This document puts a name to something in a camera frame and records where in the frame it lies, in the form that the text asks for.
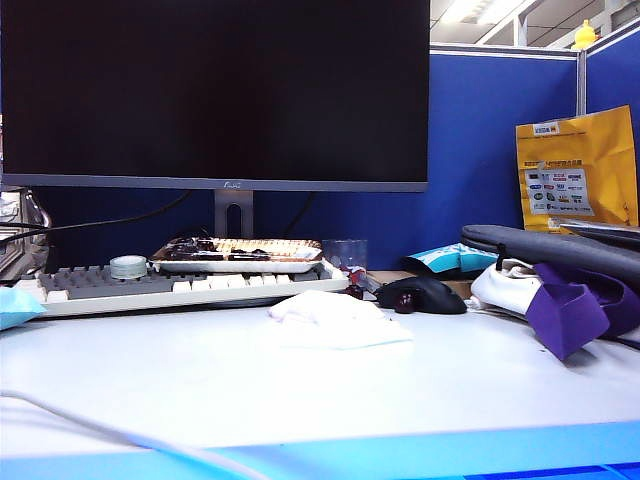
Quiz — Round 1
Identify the white wet wipe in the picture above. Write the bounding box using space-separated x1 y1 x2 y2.
267 289 415 351

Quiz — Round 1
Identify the light blue wipe packet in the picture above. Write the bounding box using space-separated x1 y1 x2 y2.
0 285 49 331

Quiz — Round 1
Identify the clear plastic cup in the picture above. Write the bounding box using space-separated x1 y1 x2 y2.
321 238 369 274

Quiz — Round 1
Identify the small red white wrapper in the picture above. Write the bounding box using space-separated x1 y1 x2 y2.
344 264 371 289

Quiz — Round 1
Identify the white tray with snacks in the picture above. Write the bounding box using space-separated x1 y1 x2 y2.
149 237 325 275

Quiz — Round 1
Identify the teal white snack packet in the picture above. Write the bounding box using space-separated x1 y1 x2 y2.
401 242 499 275

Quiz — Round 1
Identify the black computer mouse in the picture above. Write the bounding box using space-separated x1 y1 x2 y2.
374 276 469 315

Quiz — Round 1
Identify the blue office partition panel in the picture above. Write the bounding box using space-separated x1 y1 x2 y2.
428 43 587 271
579 32 640 114

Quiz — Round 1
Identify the white cloth bag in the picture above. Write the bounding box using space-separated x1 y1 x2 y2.
469 259 546 316

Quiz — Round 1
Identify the pale green tape roll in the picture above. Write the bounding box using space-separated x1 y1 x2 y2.
109 255 149 280

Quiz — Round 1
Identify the white grey keyboard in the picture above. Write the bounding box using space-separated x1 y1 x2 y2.
14 262 351 317

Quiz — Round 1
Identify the grey laptop sleeve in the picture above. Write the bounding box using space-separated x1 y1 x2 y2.
460 223 640 281

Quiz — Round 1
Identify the black computer monitor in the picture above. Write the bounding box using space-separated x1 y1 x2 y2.
0 0 431 194

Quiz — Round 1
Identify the purple cloth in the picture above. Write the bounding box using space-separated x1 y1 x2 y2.
525 263 640 361

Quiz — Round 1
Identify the silver flat laptop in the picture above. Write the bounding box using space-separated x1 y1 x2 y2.
559 217 640 236

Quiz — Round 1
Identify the clear plastic container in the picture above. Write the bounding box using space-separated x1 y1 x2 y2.
0 184 54 281

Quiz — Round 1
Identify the yellow paper bag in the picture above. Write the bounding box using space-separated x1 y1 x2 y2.
515 104 640 234

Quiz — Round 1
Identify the yellow rubber duck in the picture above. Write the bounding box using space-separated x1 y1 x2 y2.
572 18 599 50

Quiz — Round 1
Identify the black cable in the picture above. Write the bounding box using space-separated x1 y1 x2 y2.
282 192 319 239
0 190 194 246

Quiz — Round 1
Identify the white cable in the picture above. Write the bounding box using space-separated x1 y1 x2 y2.
0 388 276 480

